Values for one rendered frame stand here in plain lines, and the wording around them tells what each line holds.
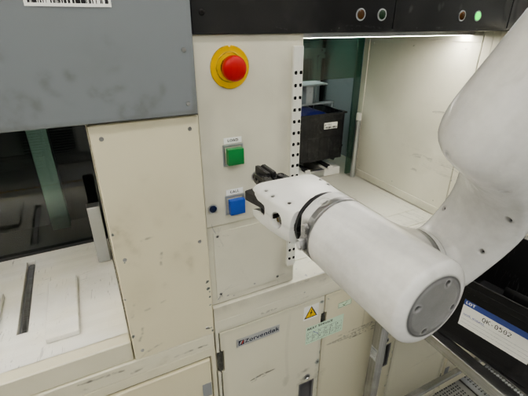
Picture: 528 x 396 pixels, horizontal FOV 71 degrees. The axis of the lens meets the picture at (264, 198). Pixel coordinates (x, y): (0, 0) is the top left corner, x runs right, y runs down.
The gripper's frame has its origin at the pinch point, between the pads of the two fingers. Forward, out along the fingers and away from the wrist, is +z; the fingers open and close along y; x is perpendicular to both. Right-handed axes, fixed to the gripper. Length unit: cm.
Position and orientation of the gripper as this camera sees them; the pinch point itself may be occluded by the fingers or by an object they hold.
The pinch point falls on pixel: (265, 177)
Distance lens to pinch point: 56.3
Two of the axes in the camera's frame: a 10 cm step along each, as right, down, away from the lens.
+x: 0.0, -9.0, -4.3
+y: 9.0, -1.9, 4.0
